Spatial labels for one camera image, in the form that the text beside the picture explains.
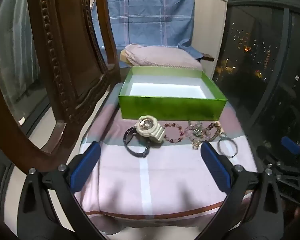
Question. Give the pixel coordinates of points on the green cardboard box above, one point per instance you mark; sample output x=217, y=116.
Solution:
x=170, y=108

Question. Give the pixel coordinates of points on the pink cushion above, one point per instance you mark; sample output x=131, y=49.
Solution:
x=162, y=56

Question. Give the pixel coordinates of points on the pink plaid blanket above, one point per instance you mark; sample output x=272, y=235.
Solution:
x=150, y=180

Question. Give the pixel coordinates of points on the cream wristwatch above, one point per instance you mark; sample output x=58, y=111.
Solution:
x=148, y=128

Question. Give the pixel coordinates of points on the white cabinet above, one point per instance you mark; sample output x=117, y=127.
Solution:
x=210, y=30

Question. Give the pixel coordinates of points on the black wristband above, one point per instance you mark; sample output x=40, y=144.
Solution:
x=132, y=145

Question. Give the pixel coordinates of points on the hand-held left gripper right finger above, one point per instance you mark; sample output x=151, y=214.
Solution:
x=215, y=166

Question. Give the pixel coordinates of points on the dark window frame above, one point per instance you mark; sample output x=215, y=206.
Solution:
x=265, y=3

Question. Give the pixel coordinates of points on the carved wooden chair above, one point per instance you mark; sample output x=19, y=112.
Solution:
x=65, y=55

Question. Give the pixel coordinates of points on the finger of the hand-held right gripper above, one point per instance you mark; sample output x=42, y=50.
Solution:
x=290, y=145
x=267, y=155

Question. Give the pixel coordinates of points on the silver bangle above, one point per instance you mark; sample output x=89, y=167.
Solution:
x=227, y=155

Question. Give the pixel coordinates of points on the blue plaid cloth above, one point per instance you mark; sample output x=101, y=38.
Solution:
x=145, y=17

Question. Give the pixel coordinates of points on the dark wooden chair armrest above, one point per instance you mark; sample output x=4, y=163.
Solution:
x=206, y=57

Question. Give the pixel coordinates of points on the green jade pendant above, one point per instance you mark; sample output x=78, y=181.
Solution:
x=197, y=131

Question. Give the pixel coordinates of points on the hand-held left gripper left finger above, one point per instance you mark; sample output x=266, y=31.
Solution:
x=86, y=165

